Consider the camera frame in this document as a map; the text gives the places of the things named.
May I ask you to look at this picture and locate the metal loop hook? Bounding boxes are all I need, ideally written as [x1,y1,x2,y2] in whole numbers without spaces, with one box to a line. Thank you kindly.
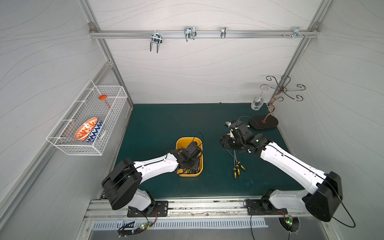
[184,27,197,42]

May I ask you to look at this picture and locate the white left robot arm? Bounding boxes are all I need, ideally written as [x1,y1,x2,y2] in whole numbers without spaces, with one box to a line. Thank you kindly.
[102,139,203,213]

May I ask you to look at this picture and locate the yellow plastic storage box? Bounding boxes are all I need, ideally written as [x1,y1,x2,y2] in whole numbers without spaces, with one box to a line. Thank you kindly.
[176,137,204,178]

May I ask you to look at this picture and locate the small metal hook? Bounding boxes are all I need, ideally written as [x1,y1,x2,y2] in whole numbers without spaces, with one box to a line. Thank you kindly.
[221,27,227,39]

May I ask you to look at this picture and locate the white wire basket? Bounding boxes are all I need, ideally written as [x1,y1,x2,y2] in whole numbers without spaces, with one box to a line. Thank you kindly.
[46,80,128,156]

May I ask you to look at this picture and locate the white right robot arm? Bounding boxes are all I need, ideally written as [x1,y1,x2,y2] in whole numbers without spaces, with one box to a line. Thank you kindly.
[220,121,343,222]

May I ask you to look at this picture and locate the file tool black yellow handle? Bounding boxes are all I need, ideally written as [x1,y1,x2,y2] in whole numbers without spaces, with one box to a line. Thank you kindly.
[226,149,246,171]
[177,168,200,175]
[233,150,238,180]
[236,155,241,176]

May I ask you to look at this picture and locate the aluminium crossbar rail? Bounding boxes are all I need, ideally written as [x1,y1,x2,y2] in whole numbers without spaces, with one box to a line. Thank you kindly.
[90,29,321,40]

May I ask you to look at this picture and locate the metal corner hook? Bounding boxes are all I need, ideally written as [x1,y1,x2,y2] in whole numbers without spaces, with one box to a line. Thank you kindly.
[282,27,309,39]

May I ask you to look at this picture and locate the orange white patterned bowl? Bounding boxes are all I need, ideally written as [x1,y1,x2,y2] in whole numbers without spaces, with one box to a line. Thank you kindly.
[74,118,99,141]

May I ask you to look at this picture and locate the round fan unit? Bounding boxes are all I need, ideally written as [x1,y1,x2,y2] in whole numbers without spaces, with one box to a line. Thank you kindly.
[279,217,300,233]

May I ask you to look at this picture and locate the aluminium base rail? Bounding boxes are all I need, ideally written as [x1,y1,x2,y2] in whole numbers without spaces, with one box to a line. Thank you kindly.
[83,196,331,221]

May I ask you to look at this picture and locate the white vented strip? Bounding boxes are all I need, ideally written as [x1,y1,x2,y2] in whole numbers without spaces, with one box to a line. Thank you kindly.
[92,217,268,231]

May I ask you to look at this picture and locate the blue white patterned bowl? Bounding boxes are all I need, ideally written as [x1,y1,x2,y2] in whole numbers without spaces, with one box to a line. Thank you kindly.
[84,120,103,143]

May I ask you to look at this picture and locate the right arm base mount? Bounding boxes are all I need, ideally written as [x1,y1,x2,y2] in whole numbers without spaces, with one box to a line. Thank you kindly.
[243,189,288,216]

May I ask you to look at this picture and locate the orange spoon in basket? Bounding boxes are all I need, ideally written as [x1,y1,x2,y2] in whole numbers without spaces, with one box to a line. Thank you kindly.
[99,95,111,109]

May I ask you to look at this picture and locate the metal double hook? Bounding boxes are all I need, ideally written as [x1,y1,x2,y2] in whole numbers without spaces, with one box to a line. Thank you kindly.
[150,32,163,53]

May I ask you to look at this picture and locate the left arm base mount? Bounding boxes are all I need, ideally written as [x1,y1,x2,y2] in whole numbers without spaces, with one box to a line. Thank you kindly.
[127,190,169,218]

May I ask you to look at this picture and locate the dark oval stand base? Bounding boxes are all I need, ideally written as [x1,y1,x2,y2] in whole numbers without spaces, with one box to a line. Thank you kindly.
[249,115,279,130]

